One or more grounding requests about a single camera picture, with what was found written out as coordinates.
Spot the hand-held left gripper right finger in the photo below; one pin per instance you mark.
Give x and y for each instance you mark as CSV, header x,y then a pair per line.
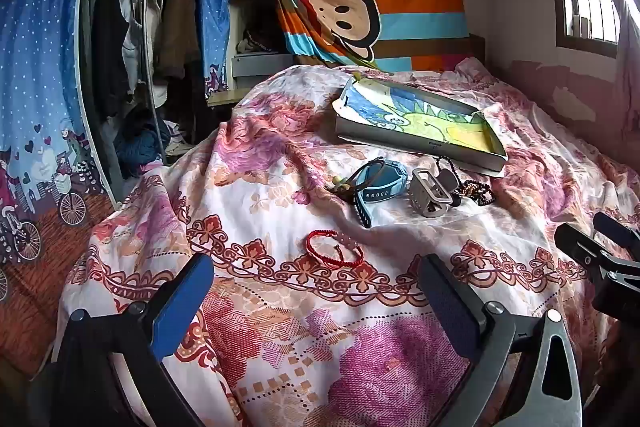
x,y
450,307

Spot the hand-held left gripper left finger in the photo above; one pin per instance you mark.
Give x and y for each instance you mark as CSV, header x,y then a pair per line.
x,y
182,302

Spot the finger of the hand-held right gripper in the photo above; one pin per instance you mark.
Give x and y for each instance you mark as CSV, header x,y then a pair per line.
x,y
590,252
620,234

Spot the silver hair claw clip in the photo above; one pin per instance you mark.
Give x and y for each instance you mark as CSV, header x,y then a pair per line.
x,y
425,194

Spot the blue wrist watch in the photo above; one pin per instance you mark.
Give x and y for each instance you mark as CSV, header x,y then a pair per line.
x,y
382,192

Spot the white cardboard box tray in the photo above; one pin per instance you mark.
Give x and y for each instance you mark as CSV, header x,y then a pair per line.
x,y
400,147

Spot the floral pink bedsheet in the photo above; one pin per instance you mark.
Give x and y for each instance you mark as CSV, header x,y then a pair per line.
x,y
310,322

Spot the pink curtain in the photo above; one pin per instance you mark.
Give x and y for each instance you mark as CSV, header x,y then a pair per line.
x,y
629,82

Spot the pile of clothes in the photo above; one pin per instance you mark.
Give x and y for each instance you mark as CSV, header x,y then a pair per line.
x,y
142,142

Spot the crayon dinosaur drawing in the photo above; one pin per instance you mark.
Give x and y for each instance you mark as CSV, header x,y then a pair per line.
x,y
415,114

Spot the wooden board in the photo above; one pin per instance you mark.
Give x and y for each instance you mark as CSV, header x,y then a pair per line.
x,y
227,98

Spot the wooden headboard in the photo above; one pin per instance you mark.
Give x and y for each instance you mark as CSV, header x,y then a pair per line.
x,y
478,48

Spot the white cabinet with grey drawer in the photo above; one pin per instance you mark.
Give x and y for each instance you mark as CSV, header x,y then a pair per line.
x,y
260,67

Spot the blue polka-dot bicycle curtain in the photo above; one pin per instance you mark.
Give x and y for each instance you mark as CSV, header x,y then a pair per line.
x,y
35,57

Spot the row of hanging clothes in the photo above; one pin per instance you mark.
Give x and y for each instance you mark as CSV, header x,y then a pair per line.
x,y
172,12

